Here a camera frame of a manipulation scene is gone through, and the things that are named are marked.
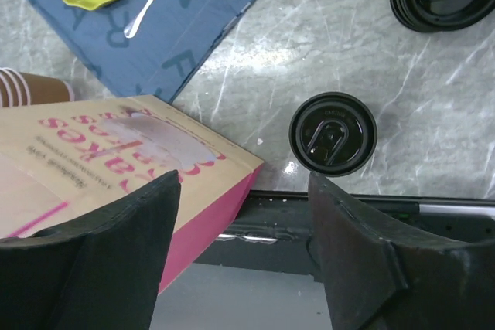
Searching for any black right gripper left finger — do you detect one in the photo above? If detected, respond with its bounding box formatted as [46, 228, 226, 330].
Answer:
[1, 171, 181, 329]

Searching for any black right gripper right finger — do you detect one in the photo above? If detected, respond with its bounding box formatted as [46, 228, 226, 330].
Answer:
[308, 173, 494, 329]

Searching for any kraft paper cakes bag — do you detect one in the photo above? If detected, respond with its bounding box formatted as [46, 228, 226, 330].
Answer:
[1, 95, 263, 289]

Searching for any black plastic cup lid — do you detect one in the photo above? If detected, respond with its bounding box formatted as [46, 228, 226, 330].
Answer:
[288, 92, 378, 177]

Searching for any stack of paper cups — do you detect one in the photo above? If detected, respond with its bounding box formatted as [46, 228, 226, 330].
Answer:
[1, 67, 75, 108]

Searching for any blue letter print cloth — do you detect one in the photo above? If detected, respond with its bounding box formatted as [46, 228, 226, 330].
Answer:
[28, 0, 256, 102]

